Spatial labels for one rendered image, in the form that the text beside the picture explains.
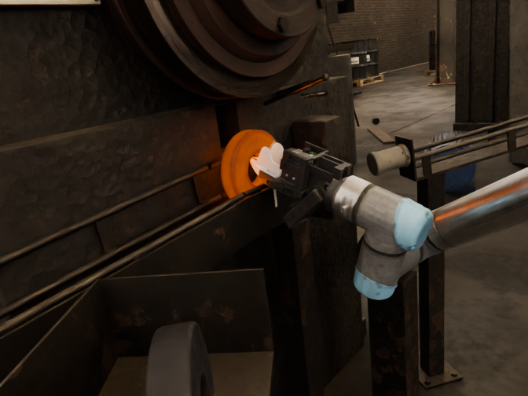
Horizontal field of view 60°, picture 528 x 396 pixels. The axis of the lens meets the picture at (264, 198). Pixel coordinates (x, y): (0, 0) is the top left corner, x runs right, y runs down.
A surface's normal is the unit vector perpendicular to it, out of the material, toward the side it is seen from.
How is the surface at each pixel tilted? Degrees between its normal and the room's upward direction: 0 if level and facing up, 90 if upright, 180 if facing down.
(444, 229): 87
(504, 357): 0
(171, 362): 18
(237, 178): 90
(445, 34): 90
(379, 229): 93
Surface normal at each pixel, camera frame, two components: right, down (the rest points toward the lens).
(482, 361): -0.11, -0.95
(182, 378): -0.07, -0.69
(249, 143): 0.77, 0.10
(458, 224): -0.77, 0.22
